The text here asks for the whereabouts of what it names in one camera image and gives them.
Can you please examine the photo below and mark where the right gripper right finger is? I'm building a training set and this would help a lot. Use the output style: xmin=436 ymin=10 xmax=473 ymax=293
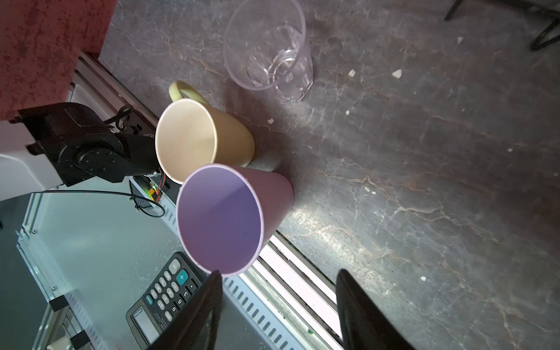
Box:
xmin=335 ymin=269 xmax=413 ymax=349

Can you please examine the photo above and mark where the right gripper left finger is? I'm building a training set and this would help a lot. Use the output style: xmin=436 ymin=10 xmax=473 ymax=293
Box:
xmin=149 ymin=271 xmax=223 ymax=349

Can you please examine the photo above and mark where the lilac plastic cup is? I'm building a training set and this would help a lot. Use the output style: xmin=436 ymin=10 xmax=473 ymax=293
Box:
xmin=176 ymin=163 xmax=295 ymax=277

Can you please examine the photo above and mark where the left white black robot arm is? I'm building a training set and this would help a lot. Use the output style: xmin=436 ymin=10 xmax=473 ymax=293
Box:
xmin=1 ymin=102 xmax=160 ymax=201

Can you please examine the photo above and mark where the black calculator remote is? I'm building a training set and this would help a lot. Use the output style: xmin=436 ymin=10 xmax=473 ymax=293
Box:
xmin=126 ymin=252 xmax=206 ymax=349

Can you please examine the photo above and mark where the cream light green mug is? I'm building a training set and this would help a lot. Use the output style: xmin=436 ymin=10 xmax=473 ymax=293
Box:
xmin=155 ymin=80 xmax=255 ymax=184

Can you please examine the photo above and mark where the clear glass cup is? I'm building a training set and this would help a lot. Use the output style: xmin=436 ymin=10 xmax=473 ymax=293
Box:
xmin=223 ymin=1 xmax=314 ymax=102

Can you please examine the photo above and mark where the aluminium rail frame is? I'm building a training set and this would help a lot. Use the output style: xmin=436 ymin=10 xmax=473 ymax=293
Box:
xmin=17 ymin=52 xmax=347 ymax=350

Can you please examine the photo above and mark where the black wire dish rack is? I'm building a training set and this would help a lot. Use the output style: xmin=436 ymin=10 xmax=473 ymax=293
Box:
xmin=443 ymin=0 xmax=560 ymax=53

